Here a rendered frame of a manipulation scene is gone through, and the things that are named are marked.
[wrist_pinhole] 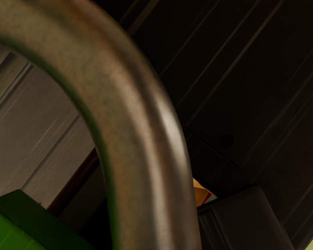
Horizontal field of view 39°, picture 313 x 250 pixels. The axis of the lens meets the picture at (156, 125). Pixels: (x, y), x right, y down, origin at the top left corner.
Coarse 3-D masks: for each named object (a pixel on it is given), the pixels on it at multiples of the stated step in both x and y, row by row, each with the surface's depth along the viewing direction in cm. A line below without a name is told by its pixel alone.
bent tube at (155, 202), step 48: (0, 0) 14; (48, 0) 14; (48, 48) 14; (96, 48) 14; (96, 96) 14; (144, 96) 14; (96, 144) 14; (144, 144) 13; (144, 192) 13; (192, 192) 14; (144, 240) 13; (192, 240) 14
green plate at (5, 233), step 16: (16, 192) 24; (0, 208) 17; (16, 208) 22; (32, 208) 24; (0, 224) 17; (16, 224) 17; (32, 224) 22; (48, 224) 23; (64, 224) 25; (0, 240) 17; (16, 240) 17; (32, 240) 17; (48, 240) 18; (64, 240) 23; (80, 240) 24
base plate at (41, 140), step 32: (32, 96) 58; (64, 96) 65; (0, 128) 57; (32, 128) 63; (64, 128) 72; (0, 160) 62; (32, 160) 69; (64, 160) 80; (0, 192) 68; (32, 192) 77
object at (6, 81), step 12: (0, 48) 18; (0, 60) 18; (12, 60) 19; (24, 60) 19; (0, 72) 19; (12, 72) 19; (24, 72) 20; (0, 84) 19; (12, 84) 19; (0, 96) 19
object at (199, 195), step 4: (196, 188) 335; (200, 188) 336; (196, 192) 332; (200, 192) 333; (204, 192) 335; (208, 192) 340; (196, 196) 328; (200, 196) 330; (204, 196) 334; (208, 196) 386; (216, 196) 332; (196, 200) 325; (200, 200) 328; (204, 200) 382; (196, 204) 322; (200, 204) 349; (312, 240) 328; (312, 244) 326; (308, 248) 321; (312, 248) 323
